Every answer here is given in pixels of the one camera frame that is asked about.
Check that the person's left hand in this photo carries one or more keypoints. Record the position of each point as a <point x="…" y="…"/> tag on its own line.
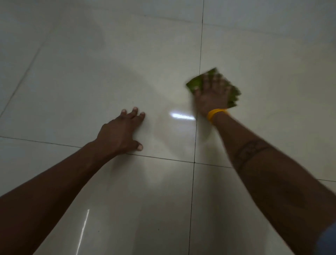
<point x="118" y="134"/>

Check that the person's right hand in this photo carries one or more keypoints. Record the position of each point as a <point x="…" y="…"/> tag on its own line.
<point x="214" y="97"/>

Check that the green cleaning cloth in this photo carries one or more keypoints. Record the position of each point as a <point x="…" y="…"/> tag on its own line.
<point x="195" y="81"/>

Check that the person's right forearm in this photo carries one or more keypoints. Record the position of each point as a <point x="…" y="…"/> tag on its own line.
<point x="278" y="178"/>

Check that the person's left forearm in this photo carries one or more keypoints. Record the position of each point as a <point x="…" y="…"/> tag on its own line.
<point x="47" y="191"/>

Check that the yellow thread wristband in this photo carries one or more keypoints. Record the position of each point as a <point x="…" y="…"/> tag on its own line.
<point x="215" y="112"/>

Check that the light blue shirt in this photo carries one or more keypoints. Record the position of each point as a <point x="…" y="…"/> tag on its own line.
<point x="326" y="241"/>

